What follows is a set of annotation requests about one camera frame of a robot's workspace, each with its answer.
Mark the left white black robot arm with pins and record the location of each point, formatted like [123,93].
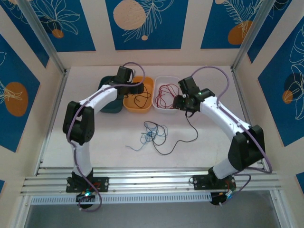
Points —
[78,123]

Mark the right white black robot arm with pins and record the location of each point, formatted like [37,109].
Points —
[247,147]

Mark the orange plastic bin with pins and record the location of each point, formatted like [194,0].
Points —
[142,109]

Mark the teal plastic bin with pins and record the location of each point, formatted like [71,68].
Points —
[111,108]

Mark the white plastic bin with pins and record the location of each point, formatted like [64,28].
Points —
[166,110]

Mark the black controller board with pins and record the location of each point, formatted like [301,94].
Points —
[217,199]
[85,198]

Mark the aluminium side rail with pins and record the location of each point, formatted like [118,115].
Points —
[58,99]
[240,95]

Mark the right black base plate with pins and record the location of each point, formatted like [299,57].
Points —
[199,183]

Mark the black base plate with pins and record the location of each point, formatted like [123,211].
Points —
[199,183]
[103,184]

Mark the aluminium mounting rail beam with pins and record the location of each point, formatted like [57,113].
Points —
[152,180]

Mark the aluminium frame post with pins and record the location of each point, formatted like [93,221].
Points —
[254,31]
[40,31]

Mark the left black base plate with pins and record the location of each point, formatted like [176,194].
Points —
[103,184]

